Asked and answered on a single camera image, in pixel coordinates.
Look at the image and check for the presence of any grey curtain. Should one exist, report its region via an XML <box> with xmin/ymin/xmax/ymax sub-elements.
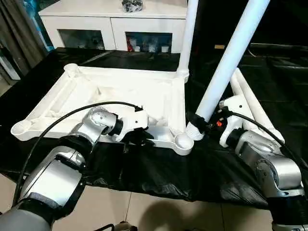
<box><xmin>0</xmin><ymin>0</ymin><xmax>49</xmax><ymax>81</ymax></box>

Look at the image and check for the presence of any dark robot waist part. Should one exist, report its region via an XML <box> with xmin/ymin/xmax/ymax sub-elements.
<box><xmin>112</xmin><ymin>221</ymin><xmax>138</xmax><ymax>231</ymax></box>

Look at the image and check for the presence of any white plastic table leg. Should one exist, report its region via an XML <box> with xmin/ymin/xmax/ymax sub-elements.
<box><xmin>177</xmin><ymin>0</ymin><xmax>199</xmax><ymax>84</ymax></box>
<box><xmin>234</xmin><ymin>67</ymin><xmax>286</xmax><ymax>145</ymax></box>
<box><xmin>184</xmin><ymin>0</ymin><xmax>271</xmax><ymax>143</ymax></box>
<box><xmin>230</xmin><ymin>71</ymin><xmax>256</xmax><ymax>132</ymax></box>

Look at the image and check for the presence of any white glass door cabinet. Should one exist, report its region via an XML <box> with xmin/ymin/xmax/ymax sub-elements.
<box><xmin>38</xmin><ymin>0</ymin><xmax>189</xmax><ymax>54</ymax></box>

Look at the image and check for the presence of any dark speckled object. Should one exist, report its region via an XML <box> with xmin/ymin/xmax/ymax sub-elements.
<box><xmin>121</xmin><ymin>0</ymin><xmax>145</xmax><ymax>13</ymax></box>

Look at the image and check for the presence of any white plastic table top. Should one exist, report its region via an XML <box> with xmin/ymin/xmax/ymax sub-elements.
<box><xmin>11</xmin><ymin>64</ymin><xmax>194</xmax><ymax>157</ymax></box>

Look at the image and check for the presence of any black mat cover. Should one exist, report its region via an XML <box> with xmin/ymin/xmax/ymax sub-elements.
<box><xmin>0</xmin><ymin>47</ymin><xmax>308</xmax><ymax>210</ymax></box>

